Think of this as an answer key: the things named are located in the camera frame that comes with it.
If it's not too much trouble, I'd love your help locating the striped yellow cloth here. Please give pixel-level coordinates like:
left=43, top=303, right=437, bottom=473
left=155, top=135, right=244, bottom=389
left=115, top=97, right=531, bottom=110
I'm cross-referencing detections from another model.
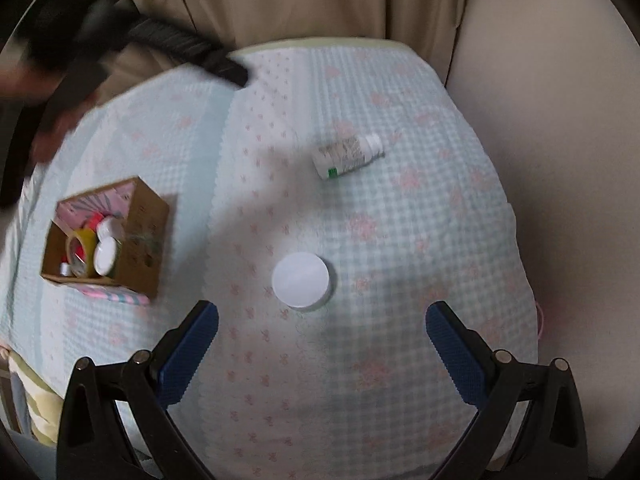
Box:
left=7, top=350, right=68, bottom=447

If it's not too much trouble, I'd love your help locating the white jar green band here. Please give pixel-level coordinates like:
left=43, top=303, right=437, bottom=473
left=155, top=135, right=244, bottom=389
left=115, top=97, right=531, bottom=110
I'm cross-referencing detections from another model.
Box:
left=93, top=238, right=120, bottom=277

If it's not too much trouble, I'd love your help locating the yellow clear tape roll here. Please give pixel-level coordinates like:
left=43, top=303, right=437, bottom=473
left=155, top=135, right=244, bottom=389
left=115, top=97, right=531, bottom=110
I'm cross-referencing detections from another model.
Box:
left=64, top=229, right=99, bottom=278

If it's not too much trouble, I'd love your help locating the pink cable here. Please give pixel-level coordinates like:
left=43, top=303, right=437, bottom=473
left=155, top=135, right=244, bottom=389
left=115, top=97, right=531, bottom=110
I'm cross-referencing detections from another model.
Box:
left=533, top=296, right=547, bottom=343

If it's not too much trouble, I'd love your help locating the brown cardboard box pink lining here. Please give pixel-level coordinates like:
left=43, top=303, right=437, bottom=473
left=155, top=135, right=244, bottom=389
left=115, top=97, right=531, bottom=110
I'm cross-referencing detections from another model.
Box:
left=40, top=175, right=172, bottom=306

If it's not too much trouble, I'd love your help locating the person's left hand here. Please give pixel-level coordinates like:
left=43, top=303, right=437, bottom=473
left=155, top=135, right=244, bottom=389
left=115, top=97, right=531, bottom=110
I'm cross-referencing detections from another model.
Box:
left=0, top=67, right=78, bottom=163

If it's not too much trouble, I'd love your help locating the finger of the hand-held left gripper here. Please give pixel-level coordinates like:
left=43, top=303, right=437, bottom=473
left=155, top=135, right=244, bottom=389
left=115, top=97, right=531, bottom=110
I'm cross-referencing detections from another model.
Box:
left=39, top=52, right=112, bottom=137
left=127, top=14, right=249, bottom=87

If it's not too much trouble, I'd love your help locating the white round jar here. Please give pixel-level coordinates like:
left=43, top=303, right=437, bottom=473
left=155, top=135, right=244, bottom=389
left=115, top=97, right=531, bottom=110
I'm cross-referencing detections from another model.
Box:
left=271, top=253, right=332, bottom=311

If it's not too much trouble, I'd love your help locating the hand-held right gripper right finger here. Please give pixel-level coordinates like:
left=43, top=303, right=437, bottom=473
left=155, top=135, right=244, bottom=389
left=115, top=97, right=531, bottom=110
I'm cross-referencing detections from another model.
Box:
left=425, top=300, right=589, bottom=480

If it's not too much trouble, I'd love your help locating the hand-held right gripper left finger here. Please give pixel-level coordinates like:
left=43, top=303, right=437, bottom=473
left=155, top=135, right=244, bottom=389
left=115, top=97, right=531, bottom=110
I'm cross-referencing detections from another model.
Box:
left=56, top=300, right=221, bottom=480

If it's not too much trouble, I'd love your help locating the light blue floral bed sheet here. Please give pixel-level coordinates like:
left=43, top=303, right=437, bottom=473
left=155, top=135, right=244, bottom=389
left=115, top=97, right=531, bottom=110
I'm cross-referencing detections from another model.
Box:
left=0, top=40, right=542, bottom=480

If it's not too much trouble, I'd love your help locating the white pill bottle green label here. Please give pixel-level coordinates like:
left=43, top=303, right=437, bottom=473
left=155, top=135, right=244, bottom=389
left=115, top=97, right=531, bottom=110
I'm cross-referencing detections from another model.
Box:
left=312, top=133, right=385, bottom=180

